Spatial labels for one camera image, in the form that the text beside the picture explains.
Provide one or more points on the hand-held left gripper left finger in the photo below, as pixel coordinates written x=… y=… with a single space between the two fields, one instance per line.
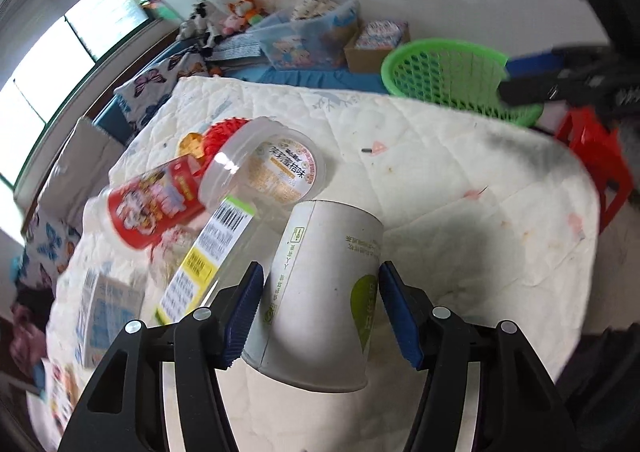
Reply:
x=245 y=317

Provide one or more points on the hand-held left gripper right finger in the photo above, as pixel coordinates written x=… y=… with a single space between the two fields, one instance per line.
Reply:
x=402 y=322

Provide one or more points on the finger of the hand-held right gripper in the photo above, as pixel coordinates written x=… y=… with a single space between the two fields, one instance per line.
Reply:
x=530 y=92
x=532 y=63

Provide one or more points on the white paper cup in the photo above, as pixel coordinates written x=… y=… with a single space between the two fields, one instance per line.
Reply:
x=320 y=292

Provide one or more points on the green plastic basket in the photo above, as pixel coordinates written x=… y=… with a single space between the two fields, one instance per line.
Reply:
x=440 y=72

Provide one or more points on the white and blue milk carton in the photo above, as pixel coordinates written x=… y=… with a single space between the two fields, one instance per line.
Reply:
x=107 y=312

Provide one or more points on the red cartoon print cup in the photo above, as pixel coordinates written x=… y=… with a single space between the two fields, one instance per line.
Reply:
x=150 y=202

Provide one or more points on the clear bottle with yellow label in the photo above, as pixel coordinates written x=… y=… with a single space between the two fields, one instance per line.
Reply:
x=200 y=267

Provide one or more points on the red plastic stool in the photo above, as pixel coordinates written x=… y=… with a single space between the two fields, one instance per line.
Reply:
x=597 y=157

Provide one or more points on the white quilted blanket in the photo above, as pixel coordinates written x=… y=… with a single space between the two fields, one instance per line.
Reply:
x=450 y=192

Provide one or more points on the clear plastic lidded container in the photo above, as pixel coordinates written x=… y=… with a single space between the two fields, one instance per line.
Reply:
x=280 y=167

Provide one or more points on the cardboard box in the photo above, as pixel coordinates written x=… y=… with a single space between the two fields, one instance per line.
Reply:
x=375 y=47

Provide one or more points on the golden bread piece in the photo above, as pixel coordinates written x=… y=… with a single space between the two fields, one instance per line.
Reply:
x=192 y=143

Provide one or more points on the red spiky plastic item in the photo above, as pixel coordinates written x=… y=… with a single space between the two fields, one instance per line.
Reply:
x=225 y=134

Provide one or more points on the cartoon print paper bag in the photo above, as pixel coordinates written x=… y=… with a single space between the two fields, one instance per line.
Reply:
x=56 y=394

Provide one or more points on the butterfly print pillow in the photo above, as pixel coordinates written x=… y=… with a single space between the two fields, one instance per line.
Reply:
x=45 y=247
x=150 y=87

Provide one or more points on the pink cloth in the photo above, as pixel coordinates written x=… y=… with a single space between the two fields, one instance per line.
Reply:
x=25 y=337

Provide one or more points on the clear blue storage bin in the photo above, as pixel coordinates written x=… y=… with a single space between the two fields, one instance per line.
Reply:
x=310 y=39

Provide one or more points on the grey cushion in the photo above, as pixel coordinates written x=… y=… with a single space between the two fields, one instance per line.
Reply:
x=75 y=162

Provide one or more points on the pink plush toy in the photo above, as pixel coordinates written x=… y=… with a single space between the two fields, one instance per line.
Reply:
x=235 y=23

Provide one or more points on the orange tiger plush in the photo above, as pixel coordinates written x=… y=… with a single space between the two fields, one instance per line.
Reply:
x=244 y=3

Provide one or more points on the black and white cow plush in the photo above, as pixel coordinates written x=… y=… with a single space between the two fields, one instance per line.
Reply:
x=200 y=24

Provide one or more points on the window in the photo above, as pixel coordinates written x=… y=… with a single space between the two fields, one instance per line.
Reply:
x=55 y=57

